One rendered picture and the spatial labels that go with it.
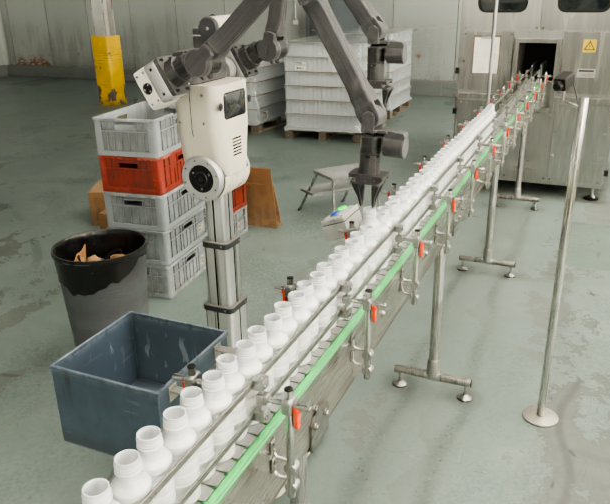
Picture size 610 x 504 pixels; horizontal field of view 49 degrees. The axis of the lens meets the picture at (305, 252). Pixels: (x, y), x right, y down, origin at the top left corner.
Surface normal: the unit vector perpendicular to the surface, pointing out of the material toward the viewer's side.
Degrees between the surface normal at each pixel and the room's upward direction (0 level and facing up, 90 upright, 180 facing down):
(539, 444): 0
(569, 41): 90
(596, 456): 0
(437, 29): 90
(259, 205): 99
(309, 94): 90
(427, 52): 90
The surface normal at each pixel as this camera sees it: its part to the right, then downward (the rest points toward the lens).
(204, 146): -0.39, 0.51
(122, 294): 0.65, 0.33
